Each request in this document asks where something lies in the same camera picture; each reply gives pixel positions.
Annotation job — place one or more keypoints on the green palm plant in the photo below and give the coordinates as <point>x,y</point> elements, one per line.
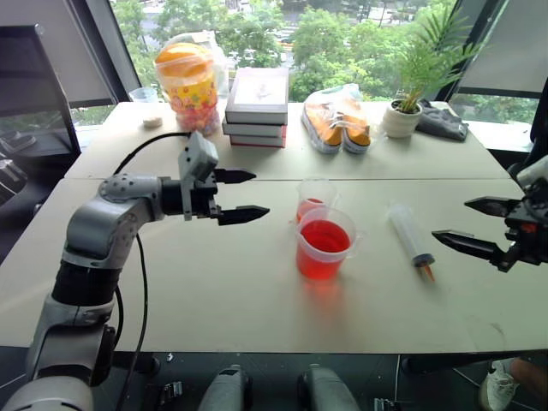
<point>428,55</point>

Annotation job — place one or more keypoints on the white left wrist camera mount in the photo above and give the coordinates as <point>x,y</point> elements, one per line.
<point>198,155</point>

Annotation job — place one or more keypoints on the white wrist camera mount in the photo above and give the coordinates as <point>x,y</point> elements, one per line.
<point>535,171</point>
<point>198,155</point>

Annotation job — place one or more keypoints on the small beaker of red liquid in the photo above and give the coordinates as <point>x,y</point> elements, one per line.
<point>314,194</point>

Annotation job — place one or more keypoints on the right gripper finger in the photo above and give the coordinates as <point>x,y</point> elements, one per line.
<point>492,206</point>
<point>471,243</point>

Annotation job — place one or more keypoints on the grey rounded robot leg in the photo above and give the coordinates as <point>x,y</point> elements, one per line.
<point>227,389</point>
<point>327,389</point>

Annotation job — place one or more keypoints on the bystander bare leg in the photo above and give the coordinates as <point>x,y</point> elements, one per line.
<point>531,370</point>

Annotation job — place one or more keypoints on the thin book dark spine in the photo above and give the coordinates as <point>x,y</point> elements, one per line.
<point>252,129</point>

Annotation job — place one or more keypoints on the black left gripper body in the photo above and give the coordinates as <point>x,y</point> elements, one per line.
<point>204,201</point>

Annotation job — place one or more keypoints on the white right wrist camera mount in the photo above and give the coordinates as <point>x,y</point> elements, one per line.
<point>535,171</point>

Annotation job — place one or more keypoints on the orange canvas shoe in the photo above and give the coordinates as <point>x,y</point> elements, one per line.
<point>327,128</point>
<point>357,130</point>

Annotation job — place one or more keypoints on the clear plastic syringe orange tip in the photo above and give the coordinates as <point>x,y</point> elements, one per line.
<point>406,233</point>

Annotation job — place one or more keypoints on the candy jar orange lid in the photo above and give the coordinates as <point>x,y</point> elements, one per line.
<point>190,85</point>

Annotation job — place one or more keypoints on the thick white cover book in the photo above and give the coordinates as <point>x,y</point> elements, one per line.
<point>259,92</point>

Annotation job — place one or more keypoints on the large beaker of red liquid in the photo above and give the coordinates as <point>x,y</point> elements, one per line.
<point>323,252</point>

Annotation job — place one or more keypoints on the white sneaker of bystander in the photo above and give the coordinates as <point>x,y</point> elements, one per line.
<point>498,387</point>

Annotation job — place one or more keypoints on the black computer monitor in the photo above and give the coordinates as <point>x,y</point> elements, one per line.
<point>30,90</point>

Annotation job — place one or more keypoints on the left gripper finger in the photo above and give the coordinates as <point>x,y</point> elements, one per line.
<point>242,215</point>
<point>234,176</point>

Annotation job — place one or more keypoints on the grey crumpled cloth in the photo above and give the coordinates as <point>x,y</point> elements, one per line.
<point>443,122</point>

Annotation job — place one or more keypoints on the book red spine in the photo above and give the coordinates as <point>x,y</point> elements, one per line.
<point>257,140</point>

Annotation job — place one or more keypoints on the small white lump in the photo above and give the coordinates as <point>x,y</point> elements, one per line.
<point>152,122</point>

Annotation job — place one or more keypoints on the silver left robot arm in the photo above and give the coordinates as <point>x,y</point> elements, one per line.
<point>98,222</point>

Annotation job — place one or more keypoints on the white ribbed plant pot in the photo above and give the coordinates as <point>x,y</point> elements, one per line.
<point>400,122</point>

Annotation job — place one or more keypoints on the empty clear measuring cup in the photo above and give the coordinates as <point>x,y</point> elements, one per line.
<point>143,95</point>

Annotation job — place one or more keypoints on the clear plastic shoe bag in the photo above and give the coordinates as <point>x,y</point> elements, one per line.
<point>338,96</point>

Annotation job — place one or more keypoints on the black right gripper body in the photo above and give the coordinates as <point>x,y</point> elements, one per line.
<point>528,231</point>

